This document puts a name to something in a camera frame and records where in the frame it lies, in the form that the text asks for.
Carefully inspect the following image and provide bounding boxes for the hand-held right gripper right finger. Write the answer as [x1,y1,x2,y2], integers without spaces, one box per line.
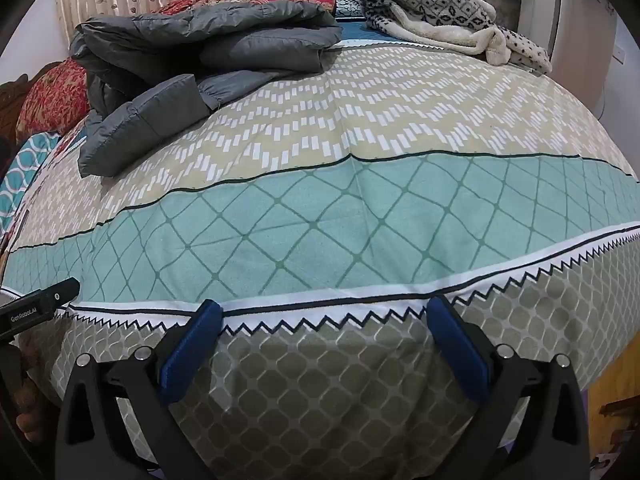
[428,295,592,480]

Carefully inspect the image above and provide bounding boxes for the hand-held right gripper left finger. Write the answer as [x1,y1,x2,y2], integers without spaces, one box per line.
[55,299,224,480]

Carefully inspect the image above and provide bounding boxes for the grey puffer jacket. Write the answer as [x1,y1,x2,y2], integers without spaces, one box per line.
[69,0,343,178]

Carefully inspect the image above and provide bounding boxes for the person's left hand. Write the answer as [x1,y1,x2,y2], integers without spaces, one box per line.
[14,340,61,443]

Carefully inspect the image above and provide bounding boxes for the teal circle pattern pillow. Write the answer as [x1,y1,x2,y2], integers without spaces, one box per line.
[0,130,61,221]

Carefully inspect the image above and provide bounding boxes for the patterned teal beige bed sheet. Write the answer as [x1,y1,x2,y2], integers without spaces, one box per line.
[0,40,640,480]

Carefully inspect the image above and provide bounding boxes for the carved wooden headboard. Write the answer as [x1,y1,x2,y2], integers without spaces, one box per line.
[0,74,43,151]

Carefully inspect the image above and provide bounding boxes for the red floral patchwork quilt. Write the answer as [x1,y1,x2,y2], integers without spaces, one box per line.
[15,0,371,148]

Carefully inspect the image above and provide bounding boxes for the blue textured mat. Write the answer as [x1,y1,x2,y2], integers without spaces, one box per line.
[335,16,401,43]

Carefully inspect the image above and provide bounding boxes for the black white patterned fleece blanket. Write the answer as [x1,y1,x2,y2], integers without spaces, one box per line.
[360,0,553,76]

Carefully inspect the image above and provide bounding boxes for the white appliance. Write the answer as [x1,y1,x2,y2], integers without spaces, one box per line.
[515,0,616,91]

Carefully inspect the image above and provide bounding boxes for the carved wooden bed frame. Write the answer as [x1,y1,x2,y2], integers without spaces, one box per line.
[587,385,640,461]

